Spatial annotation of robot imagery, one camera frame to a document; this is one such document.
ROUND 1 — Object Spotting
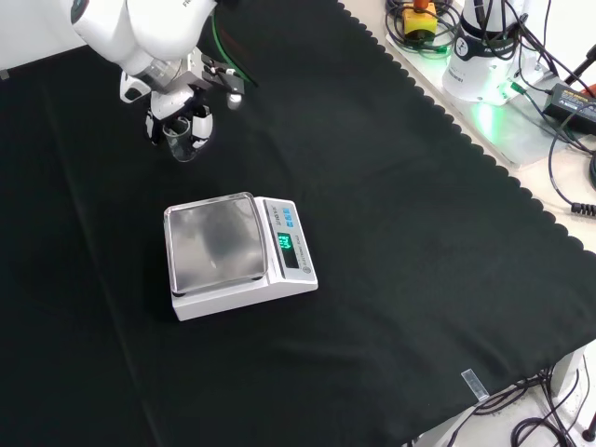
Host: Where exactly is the black tripod leg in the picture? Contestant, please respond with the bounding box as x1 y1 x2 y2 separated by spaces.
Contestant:
564 44 596 87

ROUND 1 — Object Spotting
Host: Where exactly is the green cable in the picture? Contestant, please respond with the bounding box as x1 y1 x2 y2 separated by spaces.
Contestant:
210 10 258 88

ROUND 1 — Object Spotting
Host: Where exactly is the black cable with ribbed plug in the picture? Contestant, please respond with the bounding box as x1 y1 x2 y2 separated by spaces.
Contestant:
548 118 596 216

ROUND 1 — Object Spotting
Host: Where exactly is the black power adapter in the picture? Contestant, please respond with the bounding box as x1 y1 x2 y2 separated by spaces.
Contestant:
541 82 596 124

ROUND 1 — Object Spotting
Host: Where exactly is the black bench cloth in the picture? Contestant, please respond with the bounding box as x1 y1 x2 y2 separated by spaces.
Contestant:
0 0 596 447

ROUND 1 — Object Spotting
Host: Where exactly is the yellow stop button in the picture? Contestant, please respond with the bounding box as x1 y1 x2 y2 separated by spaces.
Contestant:
402 0 439 38

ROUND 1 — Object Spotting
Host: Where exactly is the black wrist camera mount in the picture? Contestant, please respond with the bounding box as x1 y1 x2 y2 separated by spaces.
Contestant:
188 51 248 111

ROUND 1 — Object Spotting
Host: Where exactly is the small clear glass beaker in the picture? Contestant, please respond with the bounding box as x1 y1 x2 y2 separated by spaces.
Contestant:
162 119 197 164

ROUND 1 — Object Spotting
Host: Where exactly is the clear tape strip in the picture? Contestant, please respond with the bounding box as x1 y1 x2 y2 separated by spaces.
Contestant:
460 368 491 403

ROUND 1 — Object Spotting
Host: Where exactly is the black floor cable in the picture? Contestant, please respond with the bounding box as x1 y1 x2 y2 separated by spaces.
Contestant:
509 365 596 447

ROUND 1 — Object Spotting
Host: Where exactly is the white electronic balance steel pan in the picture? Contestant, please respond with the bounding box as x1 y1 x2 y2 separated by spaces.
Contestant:
163 190 320 323

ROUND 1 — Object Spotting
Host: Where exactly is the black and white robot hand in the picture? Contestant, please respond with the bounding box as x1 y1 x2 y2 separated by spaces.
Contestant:
118 69 216 150

